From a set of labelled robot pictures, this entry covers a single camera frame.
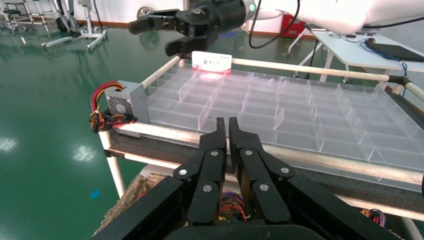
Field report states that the power supply multicolour wire bundle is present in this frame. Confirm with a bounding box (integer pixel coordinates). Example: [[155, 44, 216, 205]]
[[220, 191, 248, 222], [361, 208, 387, 229]]

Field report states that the red cabinet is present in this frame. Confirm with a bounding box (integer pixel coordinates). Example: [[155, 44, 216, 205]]
[[280, 13, 307, 40]]

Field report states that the silver round object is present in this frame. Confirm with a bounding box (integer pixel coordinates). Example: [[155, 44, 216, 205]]
[[136, 5, 156, 21]]

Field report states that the white table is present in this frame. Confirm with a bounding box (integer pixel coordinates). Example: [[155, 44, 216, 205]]
[[309, 29, 424, 87]]

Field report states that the metal floor stand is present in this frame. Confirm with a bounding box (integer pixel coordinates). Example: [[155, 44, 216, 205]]
[[40, 0, 109, 51]]

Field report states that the blue cable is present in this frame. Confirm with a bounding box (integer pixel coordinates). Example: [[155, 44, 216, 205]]
[[359, 42, 409, 78]]

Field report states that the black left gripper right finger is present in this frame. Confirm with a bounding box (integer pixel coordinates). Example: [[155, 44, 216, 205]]
[[228, 116, 379, 240]]

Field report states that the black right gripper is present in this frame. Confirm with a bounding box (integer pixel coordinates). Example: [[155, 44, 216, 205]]
[[128, 0, 249, 58]]

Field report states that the black stool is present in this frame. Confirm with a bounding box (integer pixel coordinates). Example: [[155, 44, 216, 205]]
[[2, 9, 24, 32]]

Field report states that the brown pulp compartment tray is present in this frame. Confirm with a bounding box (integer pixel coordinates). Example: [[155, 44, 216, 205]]
[[93, 172, 186, 237]]

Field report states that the black laptop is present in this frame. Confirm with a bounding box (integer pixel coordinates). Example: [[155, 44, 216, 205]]
[[364, 40, 424, 63]]

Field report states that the clear acrylic divider tray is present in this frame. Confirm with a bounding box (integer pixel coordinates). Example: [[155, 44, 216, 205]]
[[140, 62, 424, 193]]

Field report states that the conveyor with clear dividers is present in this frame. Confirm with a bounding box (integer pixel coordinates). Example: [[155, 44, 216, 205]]
[[98, 55, 424, 240]]

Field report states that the white red small box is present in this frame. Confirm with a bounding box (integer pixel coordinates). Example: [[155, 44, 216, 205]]
[[191, 50, 233, 74]]

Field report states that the grey power supply with wires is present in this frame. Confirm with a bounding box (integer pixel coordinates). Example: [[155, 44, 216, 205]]
[[88, 80, 151, 135]]

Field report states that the thin black cable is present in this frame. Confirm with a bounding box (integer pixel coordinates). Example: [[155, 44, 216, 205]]
[[362, 14, 424, 31], [248, 0, 302, 50]]

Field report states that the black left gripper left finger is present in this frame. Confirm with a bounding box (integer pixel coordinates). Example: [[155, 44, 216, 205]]
[[92, 117, 228, 240]]

